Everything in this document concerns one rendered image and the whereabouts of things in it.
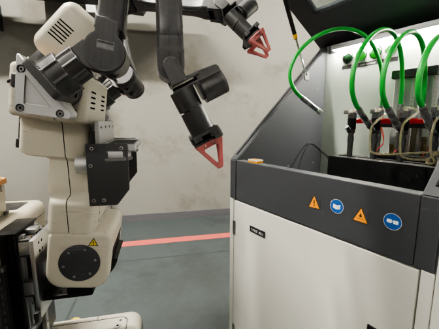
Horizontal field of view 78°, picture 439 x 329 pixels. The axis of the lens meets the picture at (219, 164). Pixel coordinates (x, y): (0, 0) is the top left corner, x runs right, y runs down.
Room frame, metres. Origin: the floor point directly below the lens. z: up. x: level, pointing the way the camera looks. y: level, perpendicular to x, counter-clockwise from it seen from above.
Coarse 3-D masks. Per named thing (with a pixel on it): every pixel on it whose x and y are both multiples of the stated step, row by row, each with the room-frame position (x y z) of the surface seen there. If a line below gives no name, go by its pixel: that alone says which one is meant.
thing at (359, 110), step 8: (376, 32) 0.85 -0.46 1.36; (392, 32) 0.90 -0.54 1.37; (368, 40) 0.82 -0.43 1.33; (360, 48) 0.81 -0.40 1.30; (400, 48) 0.94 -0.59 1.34; (360, 56) 0.80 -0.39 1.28; (400, 56) 0.95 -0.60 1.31; (352, 64) 0.80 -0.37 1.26; (400, 64) 0.96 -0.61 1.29; (352, 72) 0.79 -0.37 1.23; (400, 72) 0.97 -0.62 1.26; (352, 80) 0.79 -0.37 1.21; (400, 80) 0.97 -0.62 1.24; (352, 88) 0.79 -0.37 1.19; (400, 88) 0.97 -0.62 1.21; (352, 96) 0.80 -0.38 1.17; (400, 96) 0.97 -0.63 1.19; (400, 104) 0.97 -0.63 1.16; (360, 112) 0.82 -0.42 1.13; (368, 120) 0.84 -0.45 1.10; (368, 128) 0.86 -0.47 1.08
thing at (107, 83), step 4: (108, 80) 0.98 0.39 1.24; (104, 84) 0.98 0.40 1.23; (108, 84) 0.98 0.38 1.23; (108, 88) 0.98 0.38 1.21; (112, 88) 0.98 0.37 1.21; (108, 92) 0.98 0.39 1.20; (112, 92) 0.98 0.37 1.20; (116, 92) 0.99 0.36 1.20; (108, 96) 0.97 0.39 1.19; (112, 96) 0.99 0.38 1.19; (116, 96) 1.00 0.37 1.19; (108, 100) 0.98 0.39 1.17; (112, 100) 0.99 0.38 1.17; (108, 104) 0.99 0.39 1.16; (108, 108) 1.03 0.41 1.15
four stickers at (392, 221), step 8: (312, 200) 0.76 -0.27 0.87; (336, 200) 0.70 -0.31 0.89; (336, 208) 0.70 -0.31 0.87; (360, 208) 0.65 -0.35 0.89; (360, 216) 0.65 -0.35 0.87; (368, 216) 0.63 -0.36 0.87; (384, 216) 0.60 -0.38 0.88; (392, 216) 0.59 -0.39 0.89; (400, 216) 0.57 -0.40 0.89; (384, 224) 0.60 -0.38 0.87; (392, 224) 0.59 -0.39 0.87; (400, 224) 0.57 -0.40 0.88; (400, 232) 0.57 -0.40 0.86
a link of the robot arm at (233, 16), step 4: (236, 8) 1.07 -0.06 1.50; (240, 8) 1.05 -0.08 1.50; (228, 12) 1.04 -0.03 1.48; (232, 12) 1.04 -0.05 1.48; (236, 12) 1.04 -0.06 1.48; (240, 12) 1.06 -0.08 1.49; (224, 16) 1.06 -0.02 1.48; (228, 16) 1.04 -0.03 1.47; (232, 16) 1.04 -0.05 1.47; (236, 16) 1.03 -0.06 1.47; (240, 16) 1.04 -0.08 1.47; (244, 16) 1.06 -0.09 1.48; (224, 20) 1.06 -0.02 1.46; (228, 20) 1.04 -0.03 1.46; (232, 20) 1.04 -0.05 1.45; (236, 20) 1.03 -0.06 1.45; (228, 24) 1.05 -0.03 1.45; (232, 24) 1.04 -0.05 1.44; (232, 28) 1.05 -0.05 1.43
